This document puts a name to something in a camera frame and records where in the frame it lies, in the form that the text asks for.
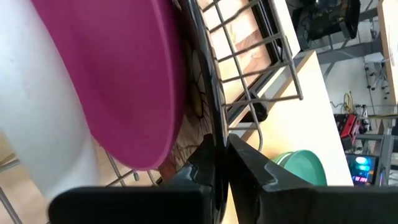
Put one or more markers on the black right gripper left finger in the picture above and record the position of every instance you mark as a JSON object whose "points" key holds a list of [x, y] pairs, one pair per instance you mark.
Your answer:
{"points": [[140, 205]]}

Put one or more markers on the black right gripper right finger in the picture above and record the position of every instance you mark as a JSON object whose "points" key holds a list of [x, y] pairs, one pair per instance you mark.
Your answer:
{"points": [[295, 205]]}

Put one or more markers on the dark red patterned plate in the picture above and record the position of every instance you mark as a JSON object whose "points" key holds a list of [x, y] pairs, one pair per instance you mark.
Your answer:
{"points": [[202, 99]]}

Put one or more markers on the pink plate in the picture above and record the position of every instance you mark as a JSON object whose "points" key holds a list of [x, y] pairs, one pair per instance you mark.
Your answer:
{"points": [[118, 77]]}

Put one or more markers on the white plate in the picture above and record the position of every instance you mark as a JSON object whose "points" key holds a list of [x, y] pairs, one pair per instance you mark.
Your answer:
{"points": [[37, 109]]}

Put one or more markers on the teal plate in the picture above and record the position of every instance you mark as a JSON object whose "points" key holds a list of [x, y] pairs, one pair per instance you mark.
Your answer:
{"points": [[308, 169]]}

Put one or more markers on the light green plate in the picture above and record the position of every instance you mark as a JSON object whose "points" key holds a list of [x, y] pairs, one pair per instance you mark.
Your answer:
{"points": [[281, 159]]}

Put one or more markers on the computer case with coloured lights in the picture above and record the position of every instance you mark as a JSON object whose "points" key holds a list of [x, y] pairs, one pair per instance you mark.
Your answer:
{"points": [[362, 169]]}

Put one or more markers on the tan wooden desk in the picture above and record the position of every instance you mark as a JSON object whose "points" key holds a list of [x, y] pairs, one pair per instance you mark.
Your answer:
{"points": [[311, 124]]}

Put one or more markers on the red and black toolbox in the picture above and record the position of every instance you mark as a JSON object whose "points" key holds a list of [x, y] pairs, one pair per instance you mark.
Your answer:
{"points": [[347, 127]]}

